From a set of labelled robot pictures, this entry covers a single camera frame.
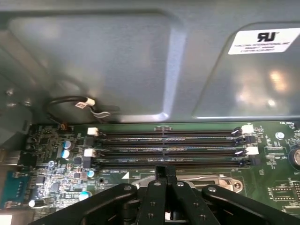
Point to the round coin cell battery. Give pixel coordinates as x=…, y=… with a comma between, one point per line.
x=295, y=157

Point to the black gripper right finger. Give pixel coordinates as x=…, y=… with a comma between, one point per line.
x=185, y=204

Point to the white certification sticker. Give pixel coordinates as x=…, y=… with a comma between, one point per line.
x=262, y=42

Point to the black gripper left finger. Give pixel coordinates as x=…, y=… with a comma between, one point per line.
x=154, y=201

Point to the RAM slot black latches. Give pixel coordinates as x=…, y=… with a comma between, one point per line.
x=192, y=141
x=199, y=164

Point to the CPU socket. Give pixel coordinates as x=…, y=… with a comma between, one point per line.
x=220, y=185

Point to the RAM slot white latches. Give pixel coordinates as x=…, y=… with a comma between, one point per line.
x=192, y=133
x=192, y=152

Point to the green motherboard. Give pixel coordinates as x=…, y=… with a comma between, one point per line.
x=264, y=164

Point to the dark grey PC case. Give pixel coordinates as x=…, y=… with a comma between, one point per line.
x=105, y=58

